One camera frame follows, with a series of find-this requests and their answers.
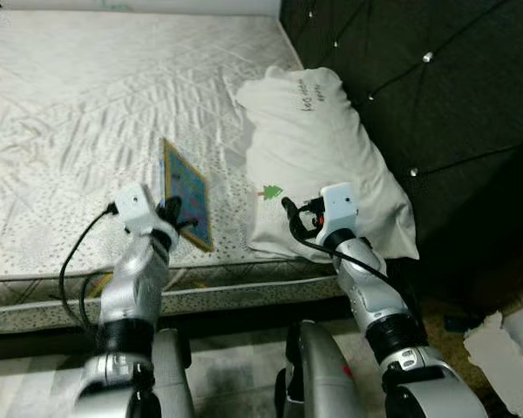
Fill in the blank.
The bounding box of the white pillow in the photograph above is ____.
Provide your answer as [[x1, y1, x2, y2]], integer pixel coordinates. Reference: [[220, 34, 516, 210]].
[[235, 67, 419, 262]]

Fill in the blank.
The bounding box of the white quilted mattress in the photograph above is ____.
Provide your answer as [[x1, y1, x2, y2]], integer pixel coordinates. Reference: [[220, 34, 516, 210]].
[[0, 9, 419, 336]]

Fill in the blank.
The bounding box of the silver robot left leg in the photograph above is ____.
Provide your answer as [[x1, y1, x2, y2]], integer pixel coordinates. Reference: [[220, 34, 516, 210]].
[[148, 327, 197, 418]]

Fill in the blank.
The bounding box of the dark tufted headboard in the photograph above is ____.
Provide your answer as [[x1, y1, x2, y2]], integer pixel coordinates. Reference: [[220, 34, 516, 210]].
[[279, 0, 523, 306]]

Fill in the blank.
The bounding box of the brown floor mat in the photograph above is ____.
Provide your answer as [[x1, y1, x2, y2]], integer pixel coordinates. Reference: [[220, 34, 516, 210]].
[[418, 296, 523, 393]]

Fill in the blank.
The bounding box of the white scalloped floor mat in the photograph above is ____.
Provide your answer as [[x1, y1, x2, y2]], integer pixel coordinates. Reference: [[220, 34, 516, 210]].
[[462, 309, 523, 418]]

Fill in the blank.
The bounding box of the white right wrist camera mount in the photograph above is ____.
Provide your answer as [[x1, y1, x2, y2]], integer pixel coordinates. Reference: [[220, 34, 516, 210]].
[[318, 183, 360, 236]]

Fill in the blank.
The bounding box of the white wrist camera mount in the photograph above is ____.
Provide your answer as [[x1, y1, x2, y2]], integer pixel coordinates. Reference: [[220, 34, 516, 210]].
[[318, 183, 360, 236], [113, 183, 162, 236]]

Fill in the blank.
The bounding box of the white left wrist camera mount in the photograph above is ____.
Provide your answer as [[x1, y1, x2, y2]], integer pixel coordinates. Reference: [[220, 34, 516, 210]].
[[113, 183, 162, 236]]

